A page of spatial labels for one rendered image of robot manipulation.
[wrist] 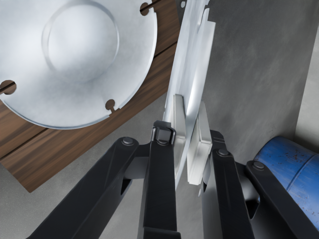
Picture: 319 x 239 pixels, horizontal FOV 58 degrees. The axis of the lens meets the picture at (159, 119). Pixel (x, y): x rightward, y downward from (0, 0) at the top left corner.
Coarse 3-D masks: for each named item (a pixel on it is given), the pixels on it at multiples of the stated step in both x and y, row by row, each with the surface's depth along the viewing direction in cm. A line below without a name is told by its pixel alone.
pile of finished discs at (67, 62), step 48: (0, 0) 35; (48, 0) 39; (96, 0) 43; (144, 0) 49; (0, 48) 37; (48, 48) 41; (96, 48) 46; (144, 48) 53; (0, 96) 40; (48, 96) 45; (96, 96) 51
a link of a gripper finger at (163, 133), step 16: (160, 128) 15; (160, 144) 15; (160, 160) 14; (160, 176) 13; (144, 192) 13; (160, 192) 12; (144, 208) 11; (160, 208) 11; (144, 224) 10; (160, 224) 10; (176, 224) 10
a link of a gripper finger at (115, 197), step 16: (128, 144) 14; (112, 160) 13; (128, 160) 13; (96, 176) 12; (112, 176) 12; (80, 192) 11; (96, 192) 11; (112, 192) 12; (64, 208) 10; (80, 208) 10; (96, 208) 11; (112, 208) 13; (48, 224) 9; (64, 224) 9; (80, 224) 10; (96, 224) 11
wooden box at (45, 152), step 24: (168, 0) 52; (168, 24) 55; (168, 48) 58; (168, 72) 60; (144, 96) 59; (0, 120) 41; (24, 120) 44; (120, 120) 57; (0, 144) 43; (24, 144) 46; (48, 144) 48; (72, 144) 52; (24, 168) 47; (48, 168) 50
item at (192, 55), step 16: (192, 0) 30; (208, 0) 19; (192, 16) 27; (192, 32) 24; (208, 32) 18; (176, 48) 45; (192, 48) 22; (208, 48) 18; (176, 64) 38; (192, 64) 20; (176, 80) 38; (192, 80) 18; (192, 96) 18; (192, 112) 19; (192, 128) 19
